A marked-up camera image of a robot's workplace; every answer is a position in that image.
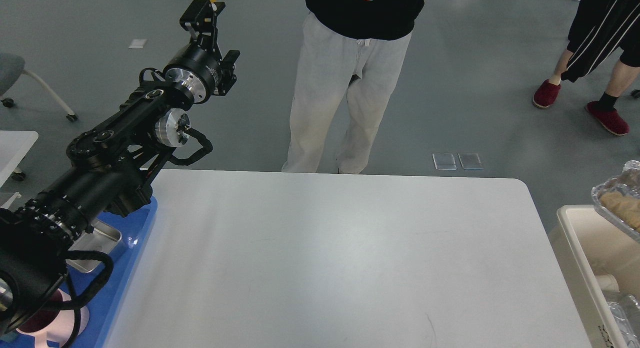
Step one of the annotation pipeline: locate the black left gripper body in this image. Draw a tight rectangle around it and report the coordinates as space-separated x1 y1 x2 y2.
163 43 226 104

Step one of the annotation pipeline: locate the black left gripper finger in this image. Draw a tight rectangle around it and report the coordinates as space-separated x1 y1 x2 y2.
179 0 226 53
215 50 241 96

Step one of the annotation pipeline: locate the small stainless steel tray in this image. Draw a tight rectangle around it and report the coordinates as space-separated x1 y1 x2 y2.
66 219 125 273

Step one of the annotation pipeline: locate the pink mug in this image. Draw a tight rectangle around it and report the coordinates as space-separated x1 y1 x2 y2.
17 309 75 347

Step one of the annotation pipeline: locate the aluminium foil container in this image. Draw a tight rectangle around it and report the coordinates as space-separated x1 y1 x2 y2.
591 160 640 243

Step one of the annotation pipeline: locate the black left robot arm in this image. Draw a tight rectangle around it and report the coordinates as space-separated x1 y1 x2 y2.
1 0 240 347

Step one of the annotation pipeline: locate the person in black top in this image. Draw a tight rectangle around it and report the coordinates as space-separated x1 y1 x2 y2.
282 0 425 174

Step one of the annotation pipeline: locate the grey office chair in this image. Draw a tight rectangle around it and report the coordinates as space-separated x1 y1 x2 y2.
0 53 80 122

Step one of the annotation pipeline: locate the white side table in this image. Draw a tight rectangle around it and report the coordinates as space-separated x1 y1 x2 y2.
0 130 39 186

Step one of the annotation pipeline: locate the left clear floor plate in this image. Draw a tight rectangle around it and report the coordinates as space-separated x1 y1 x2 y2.
432 153 458 170

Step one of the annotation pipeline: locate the clear floor plate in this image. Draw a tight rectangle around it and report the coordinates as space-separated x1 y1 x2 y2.
432 153 458 170
457 153 483 170

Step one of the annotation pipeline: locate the blue plastic tray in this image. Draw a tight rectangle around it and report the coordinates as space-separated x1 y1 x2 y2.
72 197 158 347

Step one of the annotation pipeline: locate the right clear floor plate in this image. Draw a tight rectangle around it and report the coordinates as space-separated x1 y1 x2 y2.
457 153 483 170

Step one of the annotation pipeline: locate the person in red shoes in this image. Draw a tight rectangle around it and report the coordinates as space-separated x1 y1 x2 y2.
532 0 640 136

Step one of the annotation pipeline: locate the beige plastic bin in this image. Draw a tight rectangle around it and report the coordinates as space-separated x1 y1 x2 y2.
547 205 639 347

